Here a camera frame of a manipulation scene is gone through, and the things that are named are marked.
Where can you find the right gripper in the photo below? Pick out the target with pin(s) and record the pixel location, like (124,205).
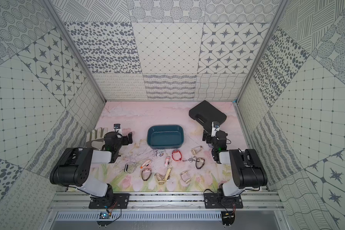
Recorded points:
(209,135)

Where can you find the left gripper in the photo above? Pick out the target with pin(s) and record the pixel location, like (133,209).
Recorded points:
(125,138)

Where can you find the orange white watch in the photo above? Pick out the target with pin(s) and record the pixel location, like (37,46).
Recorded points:
(146,164)

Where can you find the red transparent watch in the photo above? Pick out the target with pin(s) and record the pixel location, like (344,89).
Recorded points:
(176,155)

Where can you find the brown strap watch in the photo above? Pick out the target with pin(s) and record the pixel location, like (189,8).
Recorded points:
(146,174)

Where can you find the pink white watch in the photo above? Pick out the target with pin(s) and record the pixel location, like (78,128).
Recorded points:
(167,161)

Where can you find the cream watch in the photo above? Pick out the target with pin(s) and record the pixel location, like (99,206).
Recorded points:
(185,177)

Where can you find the beige watch pair front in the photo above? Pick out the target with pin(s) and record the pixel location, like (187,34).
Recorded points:
(162,179)

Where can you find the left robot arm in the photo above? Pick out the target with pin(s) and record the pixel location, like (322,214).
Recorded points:
(74,165)

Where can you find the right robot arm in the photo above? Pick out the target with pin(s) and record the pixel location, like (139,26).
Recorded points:
(248,173)

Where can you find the beige square face watch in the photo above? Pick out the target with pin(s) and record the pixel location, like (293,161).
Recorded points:
(196,150)

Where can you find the dark brown gold watch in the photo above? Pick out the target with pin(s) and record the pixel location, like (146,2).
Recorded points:
(199,163)

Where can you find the teal storage box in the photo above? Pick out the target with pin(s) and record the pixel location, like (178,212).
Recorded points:
(165,137)

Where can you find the patterned white black watch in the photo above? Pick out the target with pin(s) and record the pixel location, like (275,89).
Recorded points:
(130,167)

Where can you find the purple white watch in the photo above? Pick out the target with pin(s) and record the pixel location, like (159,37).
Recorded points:
(159,152)

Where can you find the black plastic case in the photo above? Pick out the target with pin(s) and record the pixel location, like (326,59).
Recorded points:
(205,114)

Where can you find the grey work glove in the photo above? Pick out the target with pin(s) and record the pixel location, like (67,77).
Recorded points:
(95,138)

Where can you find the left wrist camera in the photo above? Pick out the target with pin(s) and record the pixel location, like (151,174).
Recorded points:
(117,128)

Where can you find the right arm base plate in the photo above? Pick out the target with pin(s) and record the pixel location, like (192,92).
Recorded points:
(213,201)

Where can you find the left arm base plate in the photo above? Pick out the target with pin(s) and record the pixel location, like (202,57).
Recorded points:
(118,201)

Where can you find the aluminium mounting rail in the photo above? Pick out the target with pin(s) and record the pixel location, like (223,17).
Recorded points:
(167,201)

